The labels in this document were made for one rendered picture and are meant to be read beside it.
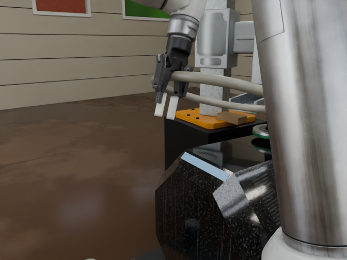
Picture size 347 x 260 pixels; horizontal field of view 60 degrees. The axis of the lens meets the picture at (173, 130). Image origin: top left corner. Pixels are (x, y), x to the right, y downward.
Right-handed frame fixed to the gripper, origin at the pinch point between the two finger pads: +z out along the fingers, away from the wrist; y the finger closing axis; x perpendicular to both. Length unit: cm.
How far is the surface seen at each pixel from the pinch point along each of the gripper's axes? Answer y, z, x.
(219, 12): 92, -81, 77
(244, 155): 64, 10, 14
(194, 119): 104, -6, 92
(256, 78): 72, -29, 21
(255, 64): 69, -35, 22
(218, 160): 50, 15, 18
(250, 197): 49, 26, -3
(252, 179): 54, 19, 1
